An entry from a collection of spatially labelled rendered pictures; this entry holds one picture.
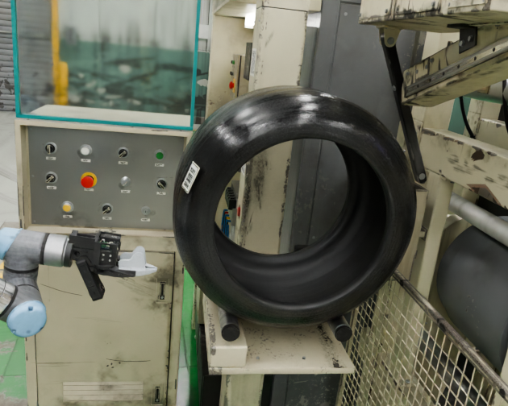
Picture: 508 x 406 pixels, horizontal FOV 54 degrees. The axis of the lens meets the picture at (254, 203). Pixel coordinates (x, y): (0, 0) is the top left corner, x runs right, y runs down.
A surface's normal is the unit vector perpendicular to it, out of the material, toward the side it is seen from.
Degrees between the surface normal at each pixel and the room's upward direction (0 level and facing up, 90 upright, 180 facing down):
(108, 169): 90
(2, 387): 0
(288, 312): 100
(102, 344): 89
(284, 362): 0
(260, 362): 0
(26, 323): 90
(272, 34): 90
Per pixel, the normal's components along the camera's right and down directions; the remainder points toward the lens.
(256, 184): 0.14, 0.31
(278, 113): -0.07, -0.47
